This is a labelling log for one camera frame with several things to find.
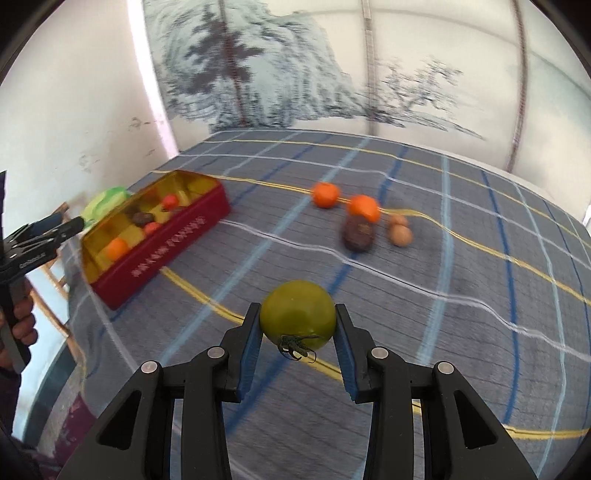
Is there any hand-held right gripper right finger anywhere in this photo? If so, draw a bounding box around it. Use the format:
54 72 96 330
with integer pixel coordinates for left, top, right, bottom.
335 303 539 480

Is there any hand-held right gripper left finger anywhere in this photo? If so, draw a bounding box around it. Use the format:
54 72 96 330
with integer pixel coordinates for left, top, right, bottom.
58 302 264 480

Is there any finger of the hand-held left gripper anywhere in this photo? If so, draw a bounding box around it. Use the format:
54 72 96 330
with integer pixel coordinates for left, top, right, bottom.
10 211 69 238
21 217 86 252

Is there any orange mandarin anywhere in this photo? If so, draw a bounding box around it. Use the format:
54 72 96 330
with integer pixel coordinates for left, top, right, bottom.
311 182 341 208
104 237 131 260
346 195 382 223

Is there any green tomato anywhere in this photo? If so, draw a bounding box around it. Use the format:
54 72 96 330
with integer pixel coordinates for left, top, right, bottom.
259 279 338 364

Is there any red and gold tin box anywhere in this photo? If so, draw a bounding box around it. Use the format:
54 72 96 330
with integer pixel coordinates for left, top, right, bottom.
81 170 232 311

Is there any person's left hand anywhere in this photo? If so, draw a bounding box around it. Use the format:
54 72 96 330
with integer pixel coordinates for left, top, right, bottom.
11 296 37 343

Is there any wooden chair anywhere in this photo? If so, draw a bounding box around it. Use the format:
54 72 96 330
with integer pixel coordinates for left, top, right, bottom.
25 203 88 370

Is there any green tissue pack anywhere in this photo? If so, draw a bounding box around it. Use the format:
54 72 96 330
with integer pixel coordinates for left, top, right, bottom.
82 186 132 227

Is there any blue plaid tablecloth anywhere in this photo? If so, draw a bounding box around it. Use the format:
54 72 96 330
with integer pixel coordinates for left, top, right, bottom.
37 129 591 480

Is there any dark red object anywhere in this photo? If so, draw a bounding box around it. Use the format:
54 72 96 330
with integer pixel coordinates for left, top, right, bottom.
60 397 107 462

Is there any landscape painted folding screen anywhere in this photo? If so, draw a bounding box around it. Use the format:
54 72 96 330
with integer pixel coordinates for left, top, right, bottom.
139 0 591 217

